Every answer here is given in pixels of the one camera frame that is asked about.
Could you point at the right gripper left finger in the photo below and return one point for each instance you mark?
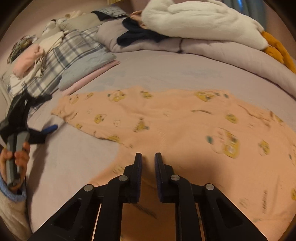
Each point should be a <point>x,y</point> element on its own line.
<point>95,213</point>

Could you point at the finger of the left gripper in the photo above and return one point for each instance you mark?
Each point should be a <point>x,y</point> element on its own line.
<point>49,129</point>

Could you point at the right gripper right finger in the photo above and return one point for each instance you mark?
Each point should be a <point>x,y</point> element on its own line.
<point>202,212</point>

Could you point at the orange cartoon print baby garment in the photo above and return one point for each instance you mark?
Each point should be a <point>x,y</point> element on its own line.
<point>247,152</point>

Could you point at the person's left hand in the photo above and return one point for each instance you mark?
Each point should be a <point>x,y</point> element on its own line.
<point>21,160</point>

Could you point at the white striped cloth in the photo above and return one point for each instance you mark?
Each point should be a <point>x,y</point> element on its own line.
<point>17,85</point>

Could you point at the pink rolled cloth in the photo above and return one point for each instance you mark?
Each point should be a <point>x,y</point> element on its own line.
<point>27,59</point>

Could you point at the grey-blue folded garment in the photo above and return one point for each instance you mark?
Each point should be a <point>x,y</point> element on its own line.
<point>85,66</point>

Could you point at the left cream fleece sleeve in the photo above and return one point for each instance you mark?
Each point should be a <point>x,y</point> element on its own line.
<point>14,211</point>

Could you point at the floral patterned cloth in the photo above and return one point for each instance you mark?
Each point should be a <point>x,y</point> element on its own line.
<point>21,45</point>

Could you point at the pink folded garment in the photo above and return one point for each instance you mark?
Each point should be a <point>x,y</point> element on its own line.
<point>88,78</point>

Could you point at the plaid pillow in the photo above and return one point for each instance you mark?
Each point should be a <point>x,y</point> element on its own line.
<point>74,46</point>

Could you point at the grey pillow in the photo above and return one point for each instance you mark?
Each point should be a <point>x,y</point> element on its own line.
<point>91,20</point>

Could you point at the dark navy garment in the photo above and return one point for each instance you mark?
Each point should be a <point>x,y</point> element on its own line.
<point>135,33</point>

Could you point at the lilac folded duvet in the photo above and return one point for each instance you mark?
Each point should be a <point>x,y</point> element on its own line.
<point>241,56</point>

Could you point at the teal curtain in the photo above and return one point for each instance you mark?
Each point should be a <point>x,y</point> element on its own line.
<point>252,8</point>

